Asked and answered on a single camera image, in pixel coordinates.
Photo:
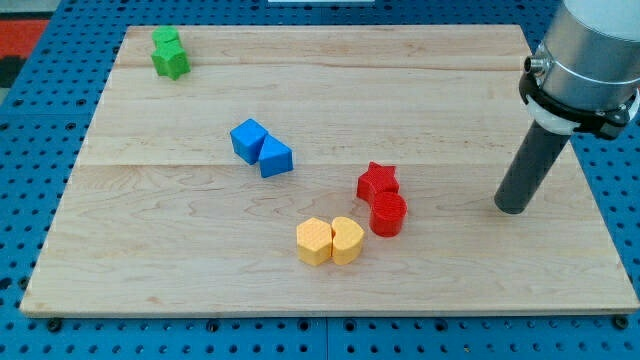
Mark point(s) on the yellow heart block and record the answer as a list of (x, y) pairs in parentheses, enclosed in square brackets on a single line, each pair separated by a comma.
[(348, 238)]

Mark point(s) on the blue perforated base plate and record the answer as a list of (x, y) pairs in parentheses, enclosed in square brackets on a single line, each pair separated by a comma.
[(51, 95)]

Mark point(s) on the blue cube block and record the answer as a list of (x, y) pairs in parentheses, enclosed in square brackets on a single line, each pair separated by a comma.
[(247, 140)]

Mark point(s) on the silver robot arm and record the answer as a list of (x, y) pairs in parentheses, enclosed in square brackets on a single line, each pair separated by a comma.
[(584, 75)]

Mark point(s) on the green star block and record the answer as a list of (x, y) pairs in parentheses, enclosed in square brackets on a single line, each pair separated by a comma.
[(170, 60)]

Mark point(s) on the blue triangle block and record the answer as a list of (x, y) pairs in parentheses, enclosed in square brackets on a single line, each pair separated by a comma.
[(275, 157)]

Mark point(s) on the red star block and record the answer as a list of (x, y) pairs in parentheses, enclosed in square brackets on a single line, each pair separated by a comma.
[(377, 179)]

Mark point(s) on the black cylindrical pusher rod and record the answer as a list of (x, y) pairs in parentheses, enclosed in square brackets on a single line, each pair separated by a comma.
[(536, 155)]

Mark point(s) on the wooden board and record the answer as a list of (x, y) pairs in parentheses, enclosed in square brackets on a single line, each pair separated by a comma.
[(320, 171)]

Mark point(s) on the red cylinder block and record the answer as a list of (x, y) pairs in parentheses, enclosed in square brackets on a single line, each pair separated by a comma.
[(388, 211)]

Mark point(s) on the yellow hexagon block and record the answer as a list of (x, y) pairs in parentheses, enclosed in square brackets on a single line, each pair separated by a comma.
[(314, 241)]

